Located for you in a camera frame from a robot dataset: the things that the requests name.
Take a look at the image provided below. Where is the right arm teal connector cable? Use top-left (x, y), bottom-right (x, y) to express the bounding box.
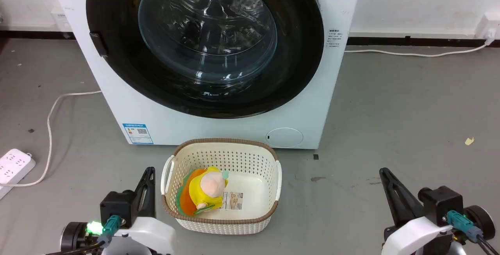
top-left (446, 210), bottom-right (500, 255)

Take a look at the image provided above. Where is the paper label in basket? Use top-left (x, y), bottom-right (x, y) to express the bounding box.
top-left (221, 191), bottom-right (245, 211)

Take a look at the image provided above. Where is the cream perforated laundry basket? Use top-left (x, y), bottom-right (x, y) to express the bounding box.
top-left (161, 138), bottom-right (282, 235)

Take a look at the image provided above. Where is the white wall socket with plug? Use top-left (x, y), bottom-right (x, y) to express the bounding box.
top-left (475, 12), bottom-right (500, 47)

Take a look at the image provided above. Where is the yellow and orange doll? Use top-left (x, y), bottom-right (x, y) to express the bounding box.
top-left (176, 166), bottom-right (230, 217)

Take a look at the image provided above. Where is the black door handle latch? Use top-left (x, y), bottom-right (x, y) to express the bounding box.
top-left (89, 32), bottom-right (109, 57)

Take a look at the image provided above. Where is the blue energy label sticker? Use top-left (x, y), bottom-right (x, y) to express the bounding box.
top-left (122, 123), bottom-right (154, 145)

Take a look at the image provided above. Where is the white power strip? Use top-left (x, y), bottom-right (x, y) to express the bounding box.
top-left (0, 148), bottom-right (36, 200)

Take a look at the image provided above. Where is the left arm teal connector cable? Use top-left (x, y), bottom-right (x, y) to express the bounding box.
top-left (45, 215), bottom-right (122, 255)

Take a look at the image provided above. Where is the round white filter cover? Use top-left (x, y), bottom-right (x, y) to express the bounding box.
top-left (266, 128), bottom-right (304, 148)

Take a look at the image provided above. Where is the arm teal connector cable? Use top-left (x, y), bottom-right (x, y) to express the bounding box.
top-left (446, 210), bottom-right (500, 255)
top-left (45, 215), bottom-right (122, 255)

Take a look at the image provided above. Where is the white front-load washing machine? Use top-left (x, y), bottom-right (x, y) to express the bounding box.
top-left (46, 0), bottom-right (364, 150)

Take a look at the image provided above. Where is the small white text sticker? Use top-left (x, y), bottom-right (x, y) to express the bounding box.
top-left (327, 29), bottom-right (343, 49)

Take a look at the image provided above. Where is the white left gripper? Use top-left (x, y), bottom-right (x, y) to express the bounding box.
top-left (101, 167), bottom-right (177, 255)

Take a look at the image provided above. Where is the white power strip cable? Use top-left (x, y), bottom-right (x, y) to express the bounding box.
top-left (0, 90), bottom-right (103, 187)

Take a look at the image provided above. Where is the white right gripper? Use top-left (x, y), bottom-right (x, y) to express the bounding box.
top-left (379, 168), bottom-right (454, 255)

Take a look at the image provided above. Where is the white washer power cable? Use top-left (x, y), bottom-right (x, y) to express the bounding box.
top-left (345, 41), bottom-right (491, 58)

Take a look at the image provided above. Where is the round black glass washer door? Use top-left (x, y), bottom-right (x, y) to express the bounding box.
top-left (86, 0), bottom-right (325, 119)

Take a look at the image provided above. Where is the white wall outlet box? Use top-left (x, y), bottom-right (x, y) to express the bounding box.
top-left (50, 7), bottom-right (73, 33)

